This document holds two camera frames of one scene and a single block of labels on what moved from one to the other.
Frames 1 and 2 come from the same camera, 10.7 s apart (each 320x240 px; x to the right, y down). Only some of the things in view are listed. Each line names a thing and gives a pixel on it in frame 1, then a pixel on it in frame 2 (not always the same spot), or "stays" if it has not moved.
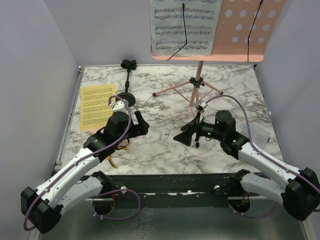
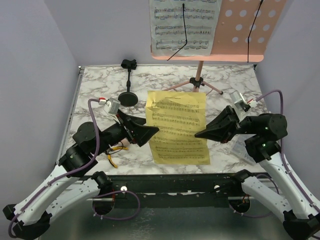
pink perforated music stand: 244,28 stays
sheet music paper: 183,28 stays
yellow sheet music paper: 95,110 -> 179,115
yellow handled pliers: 110,158 stays
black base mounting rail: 207,190 stays
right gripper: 194,131 -> 233,125
